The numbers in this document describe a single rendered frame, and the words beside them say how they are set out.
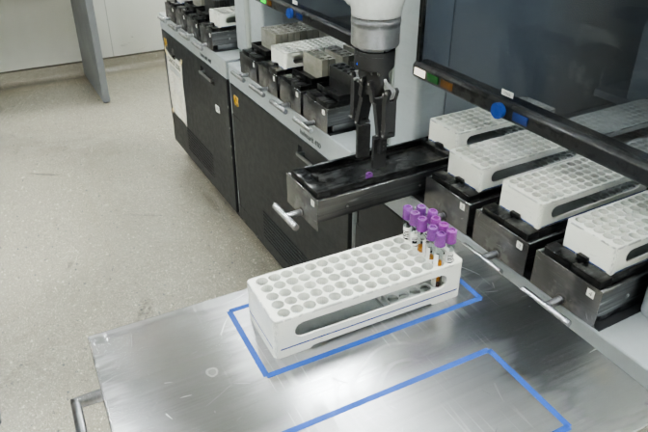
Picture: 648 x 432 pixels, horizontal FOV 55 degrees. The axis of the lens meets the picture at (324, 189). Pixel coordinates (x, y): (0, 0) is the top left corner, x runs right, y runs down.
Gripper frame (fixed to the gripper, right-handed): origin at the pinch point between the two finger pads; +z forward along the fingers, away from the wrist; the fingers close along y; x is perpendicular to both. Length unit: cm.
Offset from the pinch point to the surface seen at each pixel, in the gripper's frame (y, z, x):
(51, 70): 354, 82, 25
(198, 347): -31, 6, 47
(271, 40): 88, 2, -19
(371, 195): -2.6, 9.3, 1.0
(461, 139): -0.9, 2.9, -22.8
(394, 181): -2.6, 7.7, -4.5
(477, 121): 2.2, 1.4, -29.8
